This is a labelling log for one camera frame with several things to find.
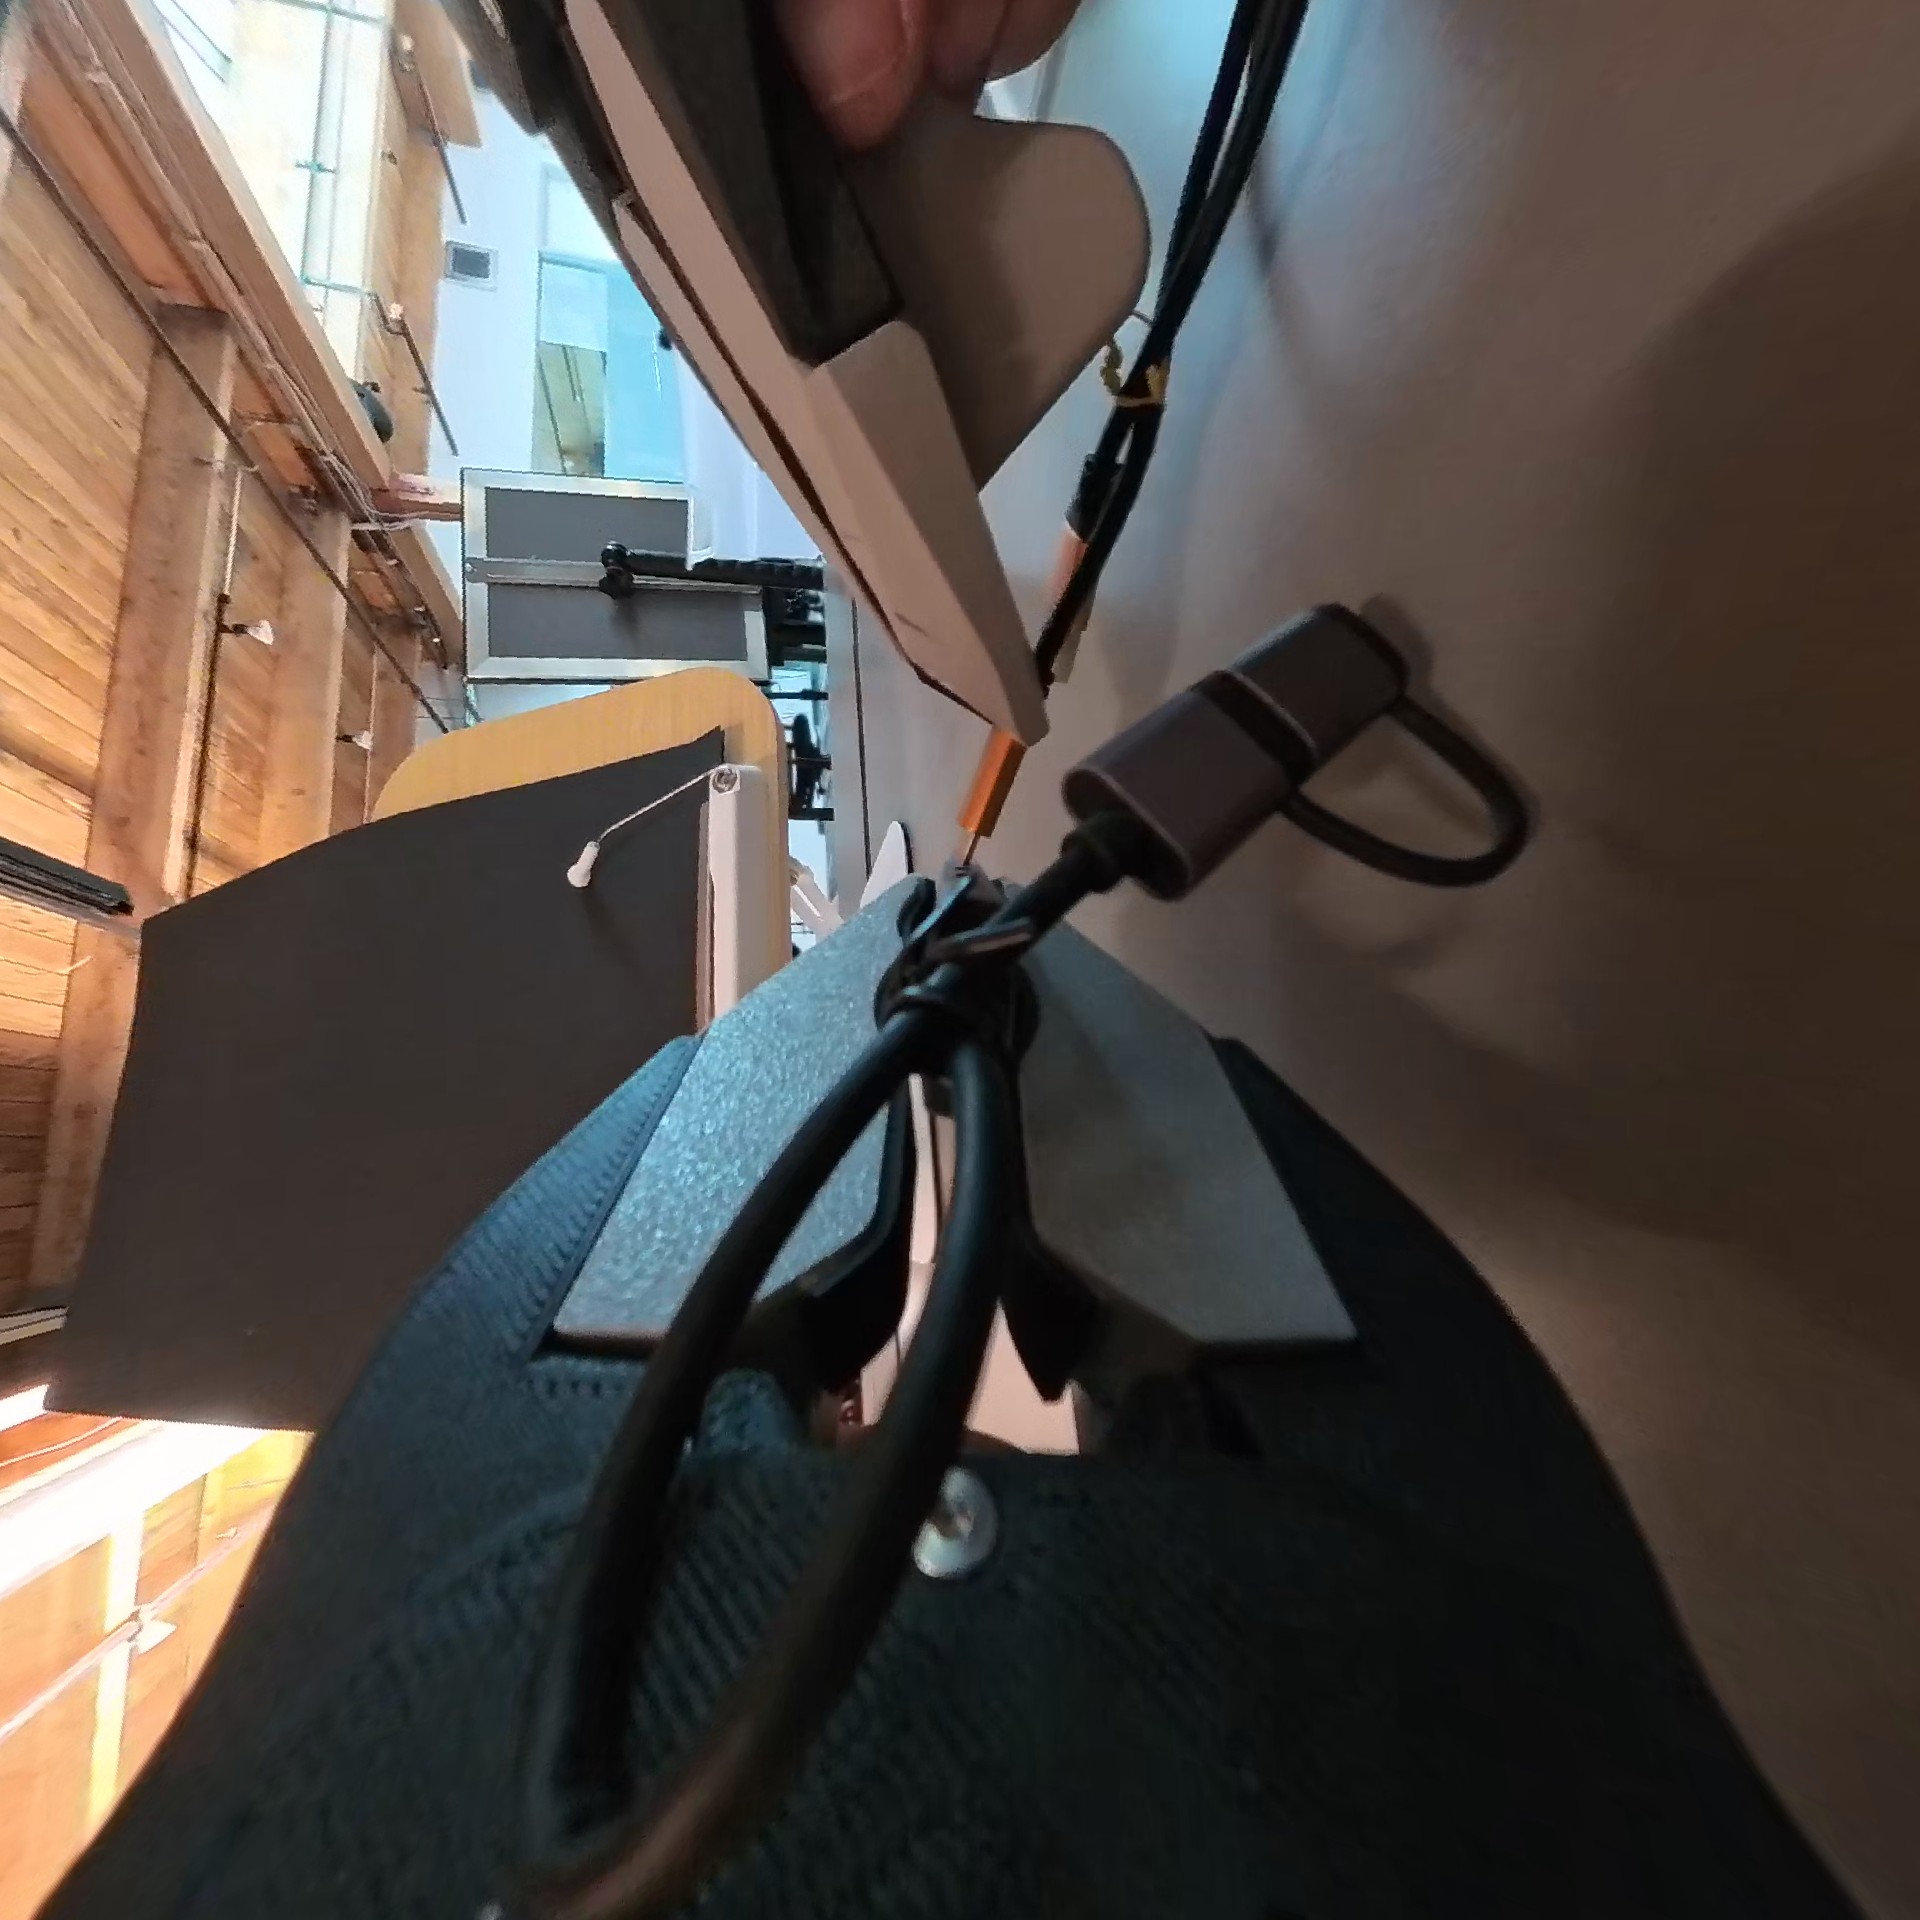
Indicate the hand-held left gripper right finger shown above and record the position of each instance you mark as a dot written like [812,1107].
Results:
[1172,1170]

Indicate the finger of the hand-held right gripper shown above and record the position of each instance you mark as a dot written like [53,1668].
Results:
[885,495]
[840,539]

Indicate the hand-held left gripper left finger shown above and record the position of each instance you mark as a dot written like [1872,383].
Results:
[706,1141]

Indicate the grey usb hub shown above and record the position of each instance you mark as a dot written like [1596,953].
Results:
[962,908]

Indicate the grey metal hub plug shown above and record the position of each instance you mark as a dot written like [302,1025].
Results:
[1200,763]

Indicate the person's right hand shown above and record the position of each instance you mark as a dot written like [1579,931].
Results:
[885,60]

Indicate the black bar with knob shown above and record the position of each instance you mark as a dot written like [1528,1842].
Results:
[706,567]

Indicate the grey framed panel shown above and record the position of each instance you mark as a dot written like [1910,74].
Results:
[600,628]

